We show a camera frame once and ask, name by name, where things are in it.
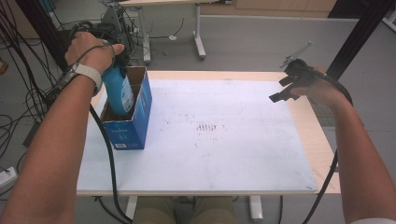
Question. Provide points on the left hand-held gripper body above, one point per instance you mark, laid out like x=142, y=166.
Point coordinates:
x=122, y=60

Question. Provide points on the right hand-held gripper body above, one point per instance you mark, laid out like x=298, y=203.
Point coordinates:
x=302, y=73

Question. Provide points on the blue plastic bottle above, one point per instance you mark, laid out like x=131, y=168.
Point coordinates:
x=116, y=90

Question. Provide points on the blue cardboard box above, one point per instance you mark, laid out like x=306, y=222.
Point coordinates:
x=130, y=133

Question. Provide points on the person's right hand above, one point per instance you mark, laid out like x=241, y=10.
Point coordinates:
x=322, y=91

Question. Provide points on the person's left hand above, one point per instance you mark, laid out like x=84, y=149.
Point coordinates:
x=90, y=51

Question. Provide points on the desk with white legs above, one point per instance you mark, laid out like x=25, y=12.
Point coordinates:
x=197, y=34

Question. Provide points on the white table mat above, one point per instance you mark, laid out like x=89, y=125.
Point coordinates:
x=218, y=155

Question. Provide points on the white table leg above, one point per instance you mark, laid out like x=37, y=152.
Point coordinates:
x=131, y=207
x=256, y=208

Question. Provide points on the person's right leg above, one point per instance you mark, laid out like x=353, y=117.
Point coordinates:
x=214, y=211

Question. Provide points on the person's leg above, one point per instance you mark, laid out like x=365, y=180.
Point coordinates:
x=152, y=211
x=214, y=211

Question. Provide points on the person's left leg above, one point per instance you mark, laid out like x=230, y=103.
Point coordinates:
x=152, y=211

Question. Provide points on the white power strip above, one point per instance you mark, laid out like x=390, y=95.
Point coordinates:
x=7, y=177

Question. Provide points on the black metal post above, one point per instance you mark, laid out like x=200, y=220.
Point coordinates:
x=40, y=28
x=358, y=34

